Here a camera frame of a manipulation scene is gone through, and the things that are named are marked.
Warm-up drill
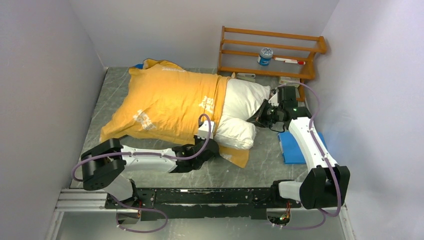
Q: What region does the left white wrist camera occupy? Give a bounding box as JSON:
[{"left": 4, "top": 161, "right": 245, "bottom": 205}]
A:
[{"left": 196, "top": 120, "right": 215, "bottom": 139}]

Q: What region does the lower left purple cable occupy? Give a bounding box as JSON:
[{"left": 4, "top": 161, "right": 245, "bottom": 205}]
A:
[{"left": 109, "top": 195, "right": 169, "bottom": 234}]

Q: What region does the red and white marker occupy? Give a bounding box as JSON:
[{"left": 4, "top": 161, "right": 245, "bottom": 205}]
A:
[{"left": 274, "top": 57, "right": 306, "bottom": 65}]

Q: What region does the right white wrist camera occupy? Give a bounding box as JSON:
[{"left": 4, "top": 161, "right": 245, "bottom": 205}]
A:
[{"left": 268, "top": 91, "right": 279, "bottom": 107}]

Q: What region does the blue and orange pillowcase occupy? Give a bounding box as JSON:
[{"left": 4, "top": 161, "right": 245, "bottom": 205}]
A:
[{"left": 99, "top": 58, "right": 250, "bottom": 169}]

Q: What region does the blue round jar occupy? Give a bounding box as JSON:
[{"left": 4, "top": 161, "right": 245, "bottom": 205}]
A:
[{"left": 257, "top": 47, "right": 274, "bottom": 66}]

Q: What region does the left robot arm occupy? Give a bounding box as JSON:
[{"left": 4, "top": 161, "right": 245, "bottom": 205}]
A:
[{"left": 76, "top": 136, "right": 220, "bottom": 208}]

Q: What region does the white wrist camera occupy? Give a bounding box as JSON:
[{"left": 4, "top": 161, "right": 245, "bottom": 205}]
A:
[
  {"left": 268, "top": 91, "right": 279, "bottom": 107},
  {"left": 196, "top": 120, "right": 215, "bottom": 139}
]

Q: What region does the small white box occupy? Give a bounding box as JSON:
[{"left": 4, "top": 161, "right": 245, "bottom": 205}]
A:
[{"left": 278, "top": 76, "right": 301, "bottom": 88}]

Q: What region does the orange wooden rack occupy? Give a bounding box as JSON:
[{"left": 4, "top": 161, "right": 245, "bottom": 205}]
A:
[{"left": 217, "top": 26, "right": 328, "bottom": 84}]

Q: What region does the white pillow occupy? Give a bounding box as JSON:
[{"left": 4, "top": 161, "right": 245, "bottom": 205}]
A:
[{"left": 214, "top": 78, "right": 271, "bottom": 150}]

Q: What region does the blue foam pad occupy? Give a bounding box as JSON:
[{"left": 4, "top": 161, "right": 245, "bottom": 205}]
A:
[{"left": 277, "top": 131, "right": 307, "bottom": 164}]

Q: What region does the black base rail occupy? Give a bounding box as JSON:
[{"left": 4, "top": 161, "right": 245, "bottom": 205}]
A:
[{"left": 104, "top": 186, "right": 301, "bottom": 221}]

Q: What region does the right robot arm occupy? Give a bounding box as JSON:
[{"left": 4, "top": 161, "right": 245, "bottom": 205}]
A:
[{"left": 247, "top": 83, "right": 351, "bottom": 210}]

